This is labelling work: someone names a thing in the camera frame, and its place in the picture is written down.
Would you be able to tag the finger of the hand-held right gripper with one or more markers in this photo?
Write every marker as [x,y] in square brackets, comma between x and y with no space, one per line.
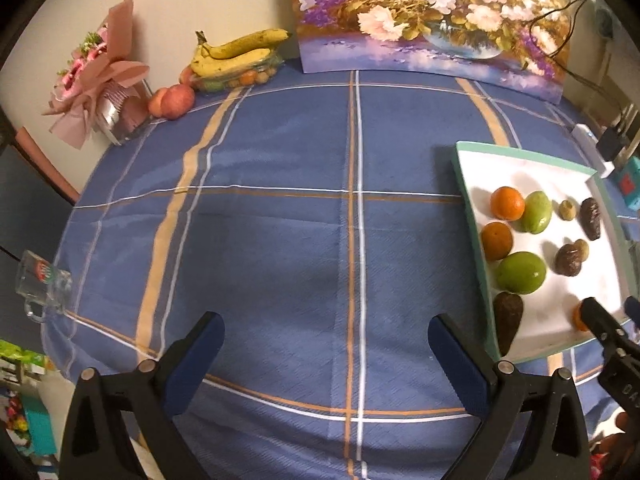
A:
[602,325]
[634,306]

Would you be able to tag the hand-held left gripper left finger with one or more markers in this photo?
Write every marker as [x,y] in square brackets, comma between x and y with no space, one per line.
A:
[197,360]

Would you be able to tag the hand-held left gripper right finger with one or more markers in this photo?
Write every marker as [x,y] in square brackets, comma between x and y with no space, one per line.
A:
[455,365]

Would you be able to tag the small tangerine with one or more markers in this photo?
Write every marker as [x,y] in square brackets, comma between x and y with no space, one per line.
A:
[579,316]

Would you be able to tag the dark brown avocado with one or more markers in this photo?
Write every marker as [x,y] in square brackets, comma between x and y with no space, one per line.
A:
[591,217]
[569,259]
[508,320]

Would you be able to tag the small tan round fruit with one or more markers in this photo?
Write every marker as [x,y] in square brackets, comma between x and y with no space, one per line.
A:
[566,209]
[583,247]

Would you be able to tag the large green mango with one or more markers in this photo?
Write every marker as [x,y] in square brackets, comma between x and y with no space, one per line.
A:
[521,271]

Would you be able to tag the orange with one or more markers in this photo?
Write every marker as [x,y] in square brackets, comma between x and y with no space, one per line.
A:
[507,203]
[497,240]

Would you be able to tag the small green mango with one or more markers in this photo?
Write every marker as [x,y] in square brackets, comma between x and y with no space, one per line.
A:
[536,211]

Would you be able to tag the white tray with teal rim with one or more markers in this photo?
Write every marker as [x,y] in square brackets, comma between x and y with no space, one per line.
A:
[550,180]

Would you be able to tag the teal toy box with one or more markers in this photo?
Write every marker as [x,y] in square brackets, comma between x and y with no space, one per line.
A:
[630,185]

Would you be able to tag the blue checked tablecloth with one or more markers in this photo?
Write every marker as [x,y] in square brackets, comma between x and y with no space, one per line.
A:
[280,260]

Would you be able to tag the black charger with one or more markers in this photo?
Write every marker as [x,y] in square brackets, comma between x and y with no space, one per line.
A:
[610,145]

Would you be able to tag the clear glass mug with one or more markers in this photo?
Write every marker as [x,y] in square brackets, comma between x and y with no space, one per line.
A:
[40,280]

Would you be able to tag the pile of colourful cartons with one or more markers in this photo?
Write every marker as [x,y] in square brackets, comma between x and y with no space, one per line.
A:
[25,410]

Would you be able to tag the white power strip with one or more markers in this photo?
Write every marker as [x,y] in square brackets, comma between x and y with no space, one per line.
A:
[582,132]

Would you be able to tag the red peach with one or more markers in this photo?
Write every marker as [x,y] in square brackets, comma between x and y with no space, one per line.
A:
[177,101]

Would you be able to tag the orange peach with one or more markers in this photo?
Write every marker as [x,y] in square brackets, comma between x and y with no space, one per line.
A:
[155,103]

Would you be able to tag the clear container of small fruit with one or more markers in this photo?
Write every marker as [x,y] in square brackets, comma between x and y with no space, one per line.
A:
[240,81]

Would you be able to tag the pink wrapped flower bouquet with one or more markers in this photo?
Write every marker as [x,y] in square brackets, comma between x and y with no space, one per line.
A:
[100,70]

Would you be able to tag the flower painting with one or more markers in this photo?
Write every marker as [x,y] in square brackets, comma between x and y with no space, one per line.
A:
[425,10]

